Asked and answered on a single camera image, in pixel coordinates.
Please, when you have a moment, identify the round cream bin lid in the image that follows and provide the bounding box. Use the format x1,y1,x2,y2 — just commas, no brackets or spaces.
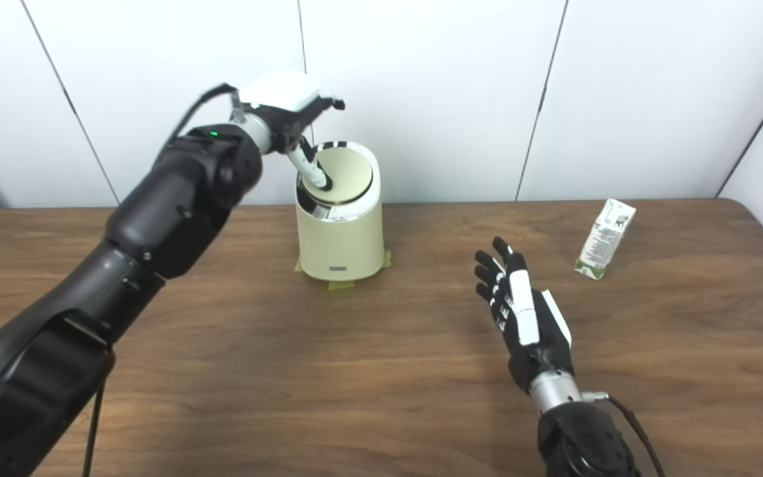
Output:
299,147,374,205

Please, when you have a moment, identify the green white milk carton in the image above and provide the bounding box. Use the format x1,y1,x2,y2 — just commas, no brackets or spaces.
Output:
574,199,636,280

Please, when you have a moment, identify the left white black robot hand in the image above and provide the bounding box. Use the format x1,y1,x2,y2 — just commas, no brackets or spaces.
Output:
230,70,346,191

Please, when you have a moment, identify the cream-colored bin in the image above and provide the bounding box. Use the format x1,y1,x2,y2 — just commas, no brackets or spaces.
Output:
294,140,385,282

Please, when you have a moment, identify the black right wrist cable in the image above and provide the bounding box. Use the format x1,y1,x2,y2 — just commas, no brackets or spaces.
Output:
584,391,667,477

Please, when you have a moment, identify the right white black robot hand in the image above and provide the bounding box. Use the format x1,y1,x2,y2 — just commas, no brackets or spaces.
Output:
474,237,574,395

